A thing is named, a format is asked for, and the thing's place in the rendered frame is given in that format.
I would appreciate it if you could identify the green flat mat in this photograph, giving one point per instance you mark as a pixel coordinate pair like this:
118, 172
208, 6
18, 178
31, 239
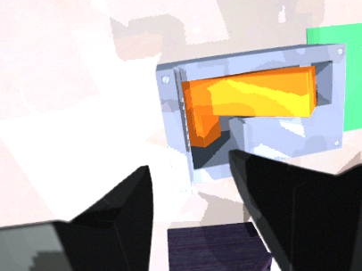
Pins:
336, 53

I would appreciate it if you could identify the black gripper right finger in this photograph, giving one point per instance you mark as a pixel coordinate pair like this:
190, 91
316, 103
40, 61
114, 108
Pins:
310, 220

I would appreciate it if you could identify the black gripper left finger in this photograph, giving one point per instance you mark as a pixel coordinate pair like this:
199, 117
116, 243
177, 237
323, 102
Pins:
112, 234

